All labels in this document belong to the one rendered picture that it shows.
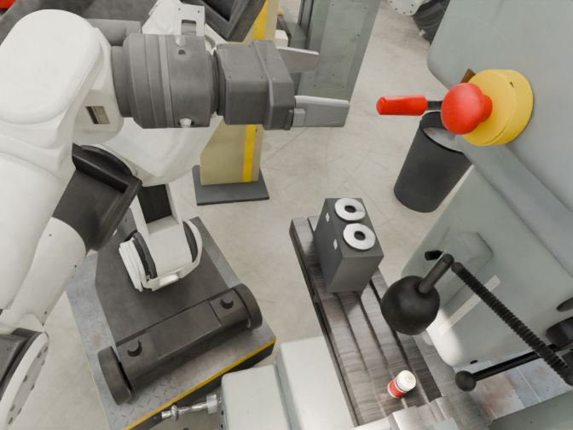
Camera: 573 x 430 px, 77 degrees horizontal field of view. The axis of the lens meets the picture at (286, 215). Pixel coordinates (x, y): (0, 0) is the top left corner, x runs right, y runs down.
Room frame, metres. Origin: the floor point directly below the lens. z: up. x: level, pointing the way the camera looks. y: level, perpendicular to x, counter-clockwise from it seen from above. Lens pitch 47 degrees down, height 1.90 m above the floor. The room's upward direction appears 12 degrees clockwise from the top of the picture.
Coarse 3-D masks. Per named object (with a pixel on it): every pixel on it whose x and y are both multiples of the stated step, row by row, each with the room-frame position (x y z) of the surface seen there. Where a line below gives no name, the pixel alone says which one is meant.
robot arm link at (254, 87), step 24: (168, 48) 0.31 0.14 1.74; (192, 48) 0.32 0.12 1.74; (216, 48) 0.38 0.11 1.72; (240, 48) 0.38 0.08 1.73; (264, 48) 0.38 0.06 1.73; (168, 72) 0.29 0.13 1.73; (192, 72) 0.30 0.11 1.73; (216, 72) 0.33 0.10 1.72; (240, 72) 0.33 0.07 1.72; (264, 72) 0.34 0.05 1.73; (168, 96) 0.28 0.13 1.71; (192, 96) 0.29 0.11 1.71; (216, 96) 0.31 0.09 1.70; (240, 96) 0.31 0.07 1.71; (264, 96) 0.32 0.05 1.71; (288, 96) 0.32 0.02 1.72; (168, 120) 0.28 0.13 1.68; (192, 120) 0.30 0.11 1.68; (240, 120) 0.31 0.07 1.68; (264, 120) 0.32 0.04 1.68; (288, 120) 0.31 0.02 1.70
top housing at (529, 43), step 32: (480, 0) 0.37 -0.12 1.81; (512, 0) 0.34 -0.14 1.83; (544, 0) 0.31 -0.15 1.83; (448, 32) 0.39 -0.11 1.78; (480, 32) 0.35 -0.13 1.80; (512, 32) 0.32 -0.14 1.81; (544, 32) 0.30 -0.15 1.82; (448, 64) 0.37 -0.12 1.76; (480, 64) 0.33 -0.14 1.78; (512, 64) 0.31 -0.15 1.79; (544, 64) 0.29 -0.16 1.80; (544, 96) 0.27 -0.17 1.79; (544, 128) 0.26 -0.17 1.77; (544, 160) 0.24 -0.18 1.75
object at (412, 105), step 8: (384, 96) 0.37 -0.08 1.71; (392, 96) 0.38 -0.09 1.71; (400, 96) 0.38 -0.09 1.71; (408, 96) 0.38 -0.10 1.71; (416, 96) 0.38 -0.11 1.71; (424, 96) 0.39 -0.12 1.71; (376, 104) 0.37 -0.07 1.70; (384, 104) 0.36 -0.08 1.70; (392, 104) 0.37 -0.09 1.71; (400, 104) 0.37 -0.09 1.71; (408, 104) 0.37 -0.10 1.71; (416, 104) 0.38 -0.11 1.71; (424, 104) 0.38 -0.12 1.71; (432, 104) 0.39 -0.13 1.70; (440, 104) 0.39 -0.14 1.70; (384, 112) 0.36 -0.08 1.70; (392, 112) 0.36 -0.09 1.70; (400, 112) 0.37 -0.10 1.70; (408, 112) 0.37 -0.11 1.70; (416, 112) 0.37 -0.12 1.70; (424, 112) 0.38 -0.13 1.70
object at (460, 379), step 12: (564, 324) 0.30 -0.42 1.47; (552, 336) 0.29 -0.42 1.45; (564, 336) 0.28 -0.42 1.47; (552, 348) 0.27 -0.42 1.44; (564, 348) 0.28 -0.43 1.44; (516, 360) 0.26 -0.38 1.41; (528, 360) 0.26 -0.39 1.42; (468, 372) 0.24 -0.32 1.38; (480, 372) 0.24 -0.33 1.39; (492, 372) 0.24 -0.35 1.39; (456, 384) 0.22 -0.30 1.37; (468, 384) 0.22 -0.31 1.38
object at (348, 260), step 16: (336, 208) 0.74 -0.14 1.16; (352, 208) 0.77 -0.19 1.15; (320, 224) 0.77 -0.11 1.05; (336, 224) 0.69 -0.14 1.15; (352, 224) 0.70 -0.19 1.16; (368, 224) 0.72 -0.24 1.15; (320, 240) 0.73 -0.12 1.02; (336, 240) 0.65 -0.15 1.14; (352, 240) 0.64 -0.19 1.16; (368, 240) 0.65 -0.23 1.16; (320, 256) 0.70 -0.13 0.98; (336, 256) 0.62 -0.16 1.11; (352, 256) 0.60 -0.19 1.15; (368, 256) 0.61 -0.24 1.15; (384, 256) 0.62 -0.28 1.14; (336, 272) 0.59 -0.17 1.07; (352, 272) 0.60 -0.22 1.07; (368, 272) 0.61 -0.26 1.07; (336, 288) 0.59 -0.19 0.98; (352, 288) 0.61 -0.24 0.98
